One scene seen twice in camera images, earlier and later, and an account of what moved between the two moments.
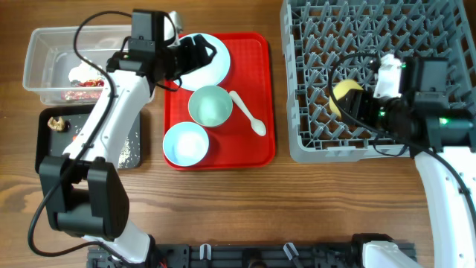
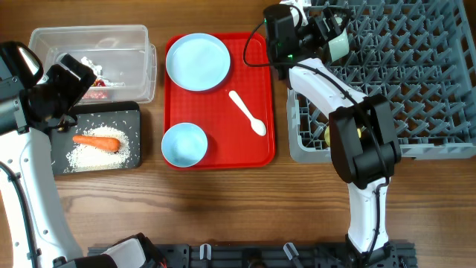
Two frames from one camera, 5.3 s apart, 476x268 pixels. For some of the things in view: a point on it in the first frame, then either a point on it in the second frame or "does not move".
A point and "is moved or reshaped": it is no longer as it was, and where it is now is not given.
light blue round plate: [211, 74] does not move
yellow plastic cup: [340, 90] is moved or reshaped
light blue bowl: [185, 144] does not move
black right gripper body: [368, 110] -> [323, 28]
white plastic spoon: [258, 126] does not move
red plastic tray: [235, 144] does not move
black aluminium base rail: [240, 255] does not move
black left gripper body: [184, 58] -> [62, 91]
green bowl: [210, 106] -> [340, 46]
